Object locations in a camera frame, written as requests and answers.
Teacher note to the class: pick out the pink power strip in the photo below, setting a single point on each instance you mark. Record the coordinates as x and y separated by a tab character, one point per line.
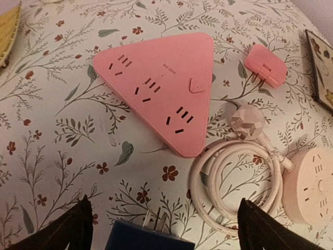
167	82

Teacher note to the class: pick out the white cable plug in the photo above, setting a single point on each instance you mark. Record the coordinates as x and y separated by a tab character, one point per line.
248	122

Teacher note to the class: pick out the yellow bamboo tray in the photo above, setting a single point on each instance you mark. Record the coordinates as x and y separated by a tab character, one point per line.
10	19

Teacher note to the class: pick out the round pink socket hub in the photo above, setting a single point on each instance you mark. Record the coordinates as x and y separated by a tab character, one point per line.
307	190

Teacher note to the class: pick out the small pink plug adapter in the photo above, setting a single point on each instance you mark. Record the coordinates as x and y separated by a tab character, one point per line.
266	65

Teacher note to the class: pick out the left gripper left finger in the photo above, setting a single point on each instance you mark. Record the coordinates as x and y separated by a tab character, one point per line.
72	230

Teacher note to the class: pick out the floral square tray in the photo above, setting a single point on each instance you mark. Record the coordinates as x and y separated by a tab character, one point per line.
321	59

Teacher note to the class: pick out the dark blue cube adapter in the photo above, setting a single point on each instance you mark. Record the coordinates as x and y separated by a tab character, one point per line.
127	235

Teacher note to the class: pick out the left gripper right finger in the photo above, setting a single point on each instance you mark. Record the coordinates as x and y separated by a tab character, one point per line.
258	230

